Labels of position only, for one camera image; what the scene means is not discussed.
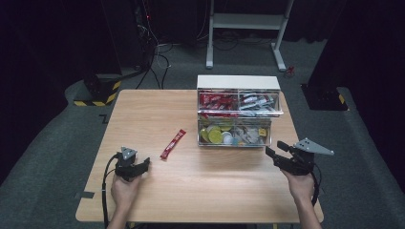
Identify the white drawer cabinet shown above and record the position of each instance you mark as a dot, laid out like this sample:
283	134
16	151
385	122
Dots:
237	82

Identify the black-yellow striped stand base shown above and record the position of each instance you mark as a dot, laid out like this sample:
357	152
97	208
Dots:
100	90

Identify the clear drawer with round pods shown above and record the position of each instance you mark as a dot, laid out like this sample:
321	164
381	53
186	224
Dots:
235	135

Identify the pile of silver sachets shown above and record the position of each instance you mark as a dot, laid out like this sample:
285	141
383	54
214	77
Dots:
257	103

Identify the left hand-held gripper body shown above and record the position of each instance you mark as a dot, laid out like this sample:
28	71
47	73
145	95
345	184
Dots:
126	167

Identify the pile of yellow-green round pods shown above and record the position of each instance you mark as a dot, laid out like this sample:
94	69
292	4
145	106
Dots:
215	135

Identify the clear drawer with long sachets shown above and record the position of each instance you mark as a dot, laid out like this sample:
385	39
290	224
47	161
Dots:
238	103

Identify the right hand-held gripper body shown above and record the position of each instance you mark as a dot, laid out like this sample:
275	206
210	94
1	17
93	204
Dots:
301	162

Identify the black equipment tower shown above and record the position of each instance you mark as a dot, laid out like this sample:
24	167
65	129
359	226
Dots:
143	35

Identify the person's left hand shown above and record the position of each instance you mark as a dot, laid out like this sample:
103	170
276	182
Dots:
124	194

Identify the white metal stand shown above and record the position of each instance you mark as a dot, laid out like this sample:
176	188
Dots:
245	21

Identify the small yellow packet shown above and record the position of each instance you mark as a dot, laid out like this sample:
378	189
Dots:
262	132

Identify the black stand base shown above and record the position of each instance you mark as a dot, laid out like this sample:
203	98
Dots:
323	97

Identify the pile of red sachets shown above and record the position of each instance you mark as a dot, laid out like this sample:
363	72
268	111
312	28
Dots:
217	101

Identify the person's right hand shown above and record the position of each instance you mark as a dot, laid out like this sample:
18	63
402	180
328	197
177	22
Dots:
301	186

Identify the pile of pale packets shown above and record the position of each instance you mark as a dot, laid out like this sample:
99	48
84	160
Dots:
248	135

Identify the white round pod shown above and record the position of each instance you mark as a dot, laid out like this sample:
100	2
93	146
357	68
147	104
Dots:
227	137

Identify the red stick sachet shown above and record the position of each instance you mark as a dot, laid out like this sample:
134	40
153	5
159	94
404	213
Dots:
173	144

